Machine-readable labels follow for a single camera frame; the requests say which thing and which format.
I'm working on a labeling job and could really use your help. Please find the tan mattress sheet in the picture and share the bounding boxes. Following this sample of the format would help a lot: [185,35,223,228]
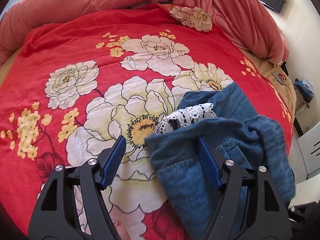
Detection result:
[0,47,297,116]

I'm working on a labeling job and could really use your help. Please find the person left hand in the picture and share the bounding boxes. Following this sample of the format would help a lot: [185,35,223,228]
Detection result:
[114,220,130,240]

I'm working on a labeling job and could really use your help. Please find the small remote on bed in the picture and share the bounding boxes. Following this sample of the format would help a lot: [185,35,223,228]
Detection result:
[272,73,286,85]

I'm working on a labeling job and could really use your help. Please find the blue denim lace-trimmed shorts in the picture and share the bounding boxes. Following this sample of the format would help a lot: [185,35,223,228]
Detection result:
[145,83,295,239]

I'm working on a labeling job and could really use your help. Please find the red floral bed sheet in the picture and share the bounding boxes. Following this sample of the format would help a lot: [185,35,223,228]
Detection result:
[1,5,293,239]

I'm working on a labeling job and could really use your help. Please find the salmon pink quilt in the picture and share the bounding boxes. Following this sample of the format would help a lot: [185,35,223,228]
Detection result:
[1,0,289,64]

